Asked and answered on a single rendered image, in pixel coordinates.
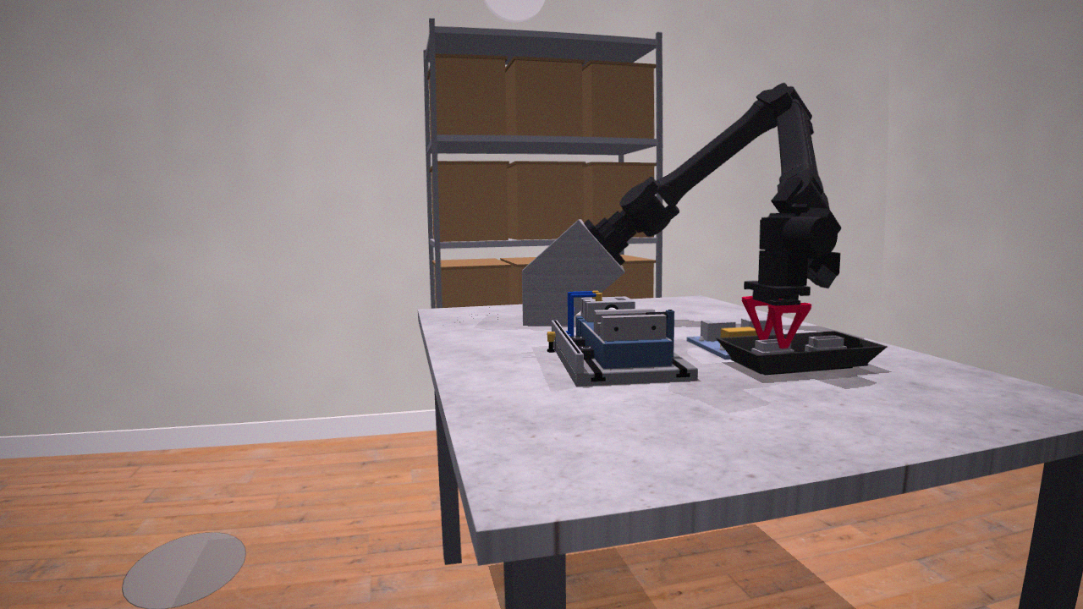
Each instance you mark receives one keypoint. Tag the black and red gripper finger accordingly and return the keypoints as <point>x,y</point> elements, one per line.
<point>776,312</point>
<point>750,305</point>

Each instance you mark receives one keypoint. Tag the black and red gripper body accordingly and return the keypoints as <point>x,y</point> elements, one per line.
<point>772,281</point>

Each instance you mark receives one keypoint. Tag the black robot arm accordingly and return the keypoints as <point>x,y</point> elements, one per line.
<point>798,228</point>

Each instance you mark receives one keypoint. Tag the yellow rectangular block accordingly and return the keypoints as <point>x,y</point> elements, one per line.
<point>738,332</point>

